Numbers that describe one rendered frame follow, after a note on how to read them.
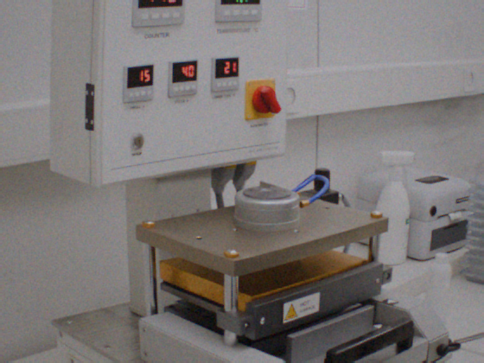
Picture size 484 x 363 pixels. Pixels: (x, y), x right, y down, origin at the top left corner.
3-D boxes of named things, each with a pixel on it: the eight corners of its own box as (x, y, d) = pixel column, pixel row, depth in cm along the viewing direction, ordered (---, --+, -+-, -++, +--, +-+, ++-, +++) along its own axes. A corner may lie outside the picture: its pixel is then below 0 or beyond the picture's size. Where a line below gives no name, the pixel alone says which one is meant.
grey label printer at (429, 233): (349, 242, 216) (353, 171, 212) (402, 227, 229) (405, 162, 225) (425, 264, 198) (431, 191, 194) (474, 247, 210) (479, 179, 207)
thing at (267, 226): (110, 279, 118) (106, 184, 115) (277, 240, 139) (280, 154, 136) (233, 334, 101) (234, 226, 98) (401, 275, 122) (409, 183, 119)
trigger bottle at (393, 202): (375, 266, 197) (383, 155, 192) (368, 256, 205) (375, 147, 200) (411, 264, 198) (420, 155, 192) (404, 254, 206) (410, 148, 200)
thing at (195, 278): (160, 289, 115) (157, 218, 113) (283, 257, 130) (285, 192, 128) (252, 327, 103) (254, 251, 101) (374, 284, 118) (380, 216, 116)
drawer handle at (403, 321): (321, 378, 100) (324, 348, 99) (400, 343, 110) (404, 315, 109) (334, 383, 98) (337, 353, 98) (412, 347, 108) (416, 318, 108)
